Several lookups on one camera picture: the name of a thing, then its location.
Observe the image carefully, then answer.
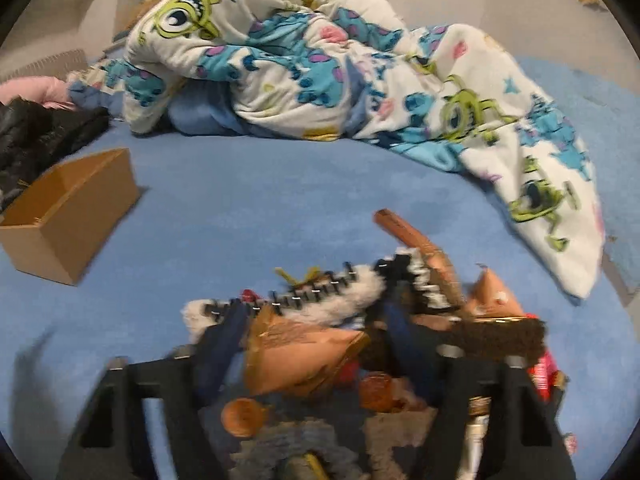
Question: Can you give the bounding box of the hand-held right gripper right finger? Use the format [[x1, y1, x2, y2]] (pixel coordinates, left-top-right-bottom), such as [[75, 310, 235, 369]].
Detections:
[[385, 302, 577, 480]]

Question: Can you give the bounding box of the red snack packet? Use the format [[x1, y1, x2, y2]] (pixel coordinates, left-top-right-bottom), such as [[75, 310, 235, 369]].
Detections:
[[527, 350, 568, 403]]

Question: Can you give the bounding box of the brown plush toy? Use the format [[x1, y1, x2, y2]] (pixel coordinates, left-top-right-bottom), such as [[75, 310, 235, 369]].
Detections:
[[120, 0, 171, 31]]

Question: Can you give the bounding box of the brown fluffy hair clip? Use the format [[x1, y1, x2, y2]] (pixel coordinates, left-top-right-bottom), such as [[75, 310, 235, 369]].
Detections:
[[375, 252, 548, 366]]

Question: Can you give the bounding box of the white radiator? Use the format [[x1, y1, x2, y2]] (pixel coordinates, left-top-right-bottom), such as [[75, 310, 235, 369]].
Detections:
[[0, 49, 90, 83]]

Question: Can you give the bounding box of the cartoon printed blanket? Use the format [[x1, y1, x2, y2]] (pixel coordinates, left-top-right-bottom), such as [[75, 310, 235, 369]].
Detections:
[[67, 0, 606, 301]]

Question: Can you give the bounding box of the orange triangular packet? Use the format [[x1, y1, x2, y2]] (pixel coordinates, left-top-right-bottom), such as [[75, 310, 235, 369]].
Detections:
[[465, 265, 528, 318], [243, 305, 371, 398]]

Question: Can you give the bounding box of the amber translucent object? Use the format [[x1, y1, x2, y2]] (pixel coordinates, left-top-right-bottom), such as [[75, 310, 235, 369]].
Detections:
[[359, 371, 401, 413]]

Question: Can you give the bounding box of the yellow ribbon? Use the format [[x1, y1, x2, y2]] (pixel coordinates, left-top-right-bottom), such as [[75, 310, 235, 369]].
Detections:
[[274, 266, 323, 291]]

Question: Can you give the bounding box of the brown snack bar packet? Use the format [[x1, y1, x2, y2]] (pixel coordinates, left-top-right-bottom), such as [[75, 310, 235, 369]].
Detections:
[[374, 208, 468, 306]]

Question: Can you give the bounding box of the pink cloth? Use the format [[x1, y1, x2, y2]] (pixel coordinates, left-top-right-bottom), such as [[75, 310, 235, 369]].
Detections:
[[0, 76, 76, 111]]

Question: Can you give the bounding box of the white fluffy hair clip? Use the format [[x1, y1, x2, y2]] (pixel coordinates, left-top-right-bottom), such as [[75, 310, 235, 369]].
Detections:
[[181, 260, 388, 341]]

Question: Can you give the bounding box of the blue pillow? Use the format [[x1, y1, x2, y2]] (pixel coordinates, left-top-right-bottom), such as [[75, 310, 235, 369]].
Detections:
[[167, 82, 251, 137]]

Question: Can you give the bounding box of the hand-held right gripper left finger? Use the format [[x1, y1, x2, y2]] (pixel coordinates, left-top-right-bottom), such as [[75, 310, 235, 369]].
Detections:
[[56, 302, 253, 480]]

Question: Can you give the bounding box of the brown cardboard box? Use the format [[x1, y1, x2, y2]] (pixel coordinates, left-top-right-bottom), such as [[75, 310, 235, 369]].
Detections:
[[0, 147, 142, 287]]

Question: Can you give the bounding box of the white wall shelf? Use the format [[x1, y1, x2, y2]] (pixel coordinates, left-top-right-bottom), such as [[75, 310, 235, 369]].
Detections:
[[30, 0, 103, 31]]

